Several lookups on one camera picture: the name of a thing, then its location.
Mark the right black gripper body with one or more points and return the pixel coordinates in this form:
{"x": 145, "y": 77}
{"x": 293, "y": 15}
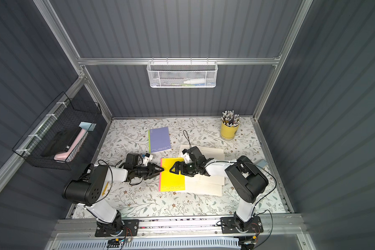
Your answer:
{"x": 182, "y": 167}

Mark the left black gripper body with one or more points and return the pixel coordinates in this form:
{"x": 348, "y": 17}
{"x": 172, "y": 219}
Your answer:
{"x": 150, "y": 170}

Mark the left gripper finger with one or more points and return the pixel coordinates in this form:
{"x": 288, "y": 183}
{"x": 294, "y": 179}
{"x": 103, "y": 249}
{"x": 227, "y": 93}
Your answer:
{"x": 155, "y": 169}
{"x": 151, "y": 175}

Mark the yellow cover notebook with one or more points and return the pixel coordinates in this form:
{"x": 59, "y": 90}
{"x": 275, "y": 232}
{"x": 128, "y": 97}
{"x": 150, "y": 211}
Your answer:
{"x": 169, "y": 182}

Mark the cream lined notebook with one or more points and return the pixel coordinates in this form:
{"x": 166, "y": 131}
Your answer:
{"x": 206, "y": 185}

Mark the purple cover notebook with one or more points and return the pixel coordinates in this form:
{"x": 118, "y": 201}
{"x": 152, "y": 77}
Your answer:
{"x": 159, "y": 140}

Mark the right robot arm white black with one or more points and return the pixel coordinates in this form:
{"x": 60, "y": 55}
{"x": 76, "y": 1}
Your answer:
{"x": 246, "y": 178}

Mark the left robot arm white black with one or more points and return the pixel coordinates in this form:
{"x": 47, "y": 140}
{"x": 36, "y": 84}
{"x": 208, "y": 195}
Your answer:
{"x": 96, "y": 182}

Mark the yellow framed box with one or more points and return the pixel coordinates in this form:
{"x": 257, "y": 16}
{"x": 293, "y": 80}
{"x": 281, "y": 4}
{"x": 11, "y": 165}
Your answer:
{"x": 106, "y": 188}

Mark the yellow pencil cup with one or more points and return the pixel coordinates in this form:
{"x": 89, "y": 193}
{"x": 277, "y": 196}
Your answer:
{"x": 228, "y": 133}

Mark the bundle of pencils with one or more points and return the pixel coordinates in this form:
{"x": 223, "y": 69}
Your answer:
{"x": 230, "y": 119}

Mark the light blue sticky notes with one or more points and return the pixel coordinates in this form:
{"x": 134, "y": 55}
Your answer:
{"x": 87, "y": 126}

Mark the light blue phone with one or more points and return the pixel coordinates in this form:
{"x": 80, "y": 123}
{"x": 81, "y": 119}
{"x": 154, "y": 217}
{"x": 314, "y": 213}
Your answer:
{"x": 262, "y": 163}

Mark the pink stapler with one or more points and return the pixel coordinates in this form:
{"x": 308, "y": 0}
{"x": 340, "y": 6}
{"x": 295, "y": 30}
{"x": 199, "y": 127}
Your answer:
{"x": 69, "y": 155}

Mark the black pouch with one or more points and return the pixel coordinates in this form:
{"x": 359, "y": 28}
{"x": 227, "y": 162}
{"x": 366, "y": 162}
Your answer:
{"x": 61, "y": 142}

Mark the white tube in basket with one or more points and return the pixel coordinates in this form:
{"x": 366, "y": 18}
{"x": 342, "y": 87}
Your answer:
{"x": 195, "y": 82}

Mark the black wire wall basket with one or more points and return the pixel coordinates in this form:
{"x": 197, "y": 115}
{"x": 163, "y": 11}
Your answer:
{"x": 67, "y": 114}

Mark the white wire mesh basket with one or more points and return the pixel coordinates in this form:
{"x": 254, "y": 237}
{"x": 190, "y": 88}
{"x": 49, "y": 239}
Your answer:
{"x": 169, "y": 75}

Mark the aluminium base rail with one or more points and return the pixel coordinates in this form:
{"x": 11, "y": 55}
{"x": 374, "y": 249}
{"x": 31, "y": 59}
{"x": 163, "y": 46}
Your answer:
{"x": 183, "y": 226}

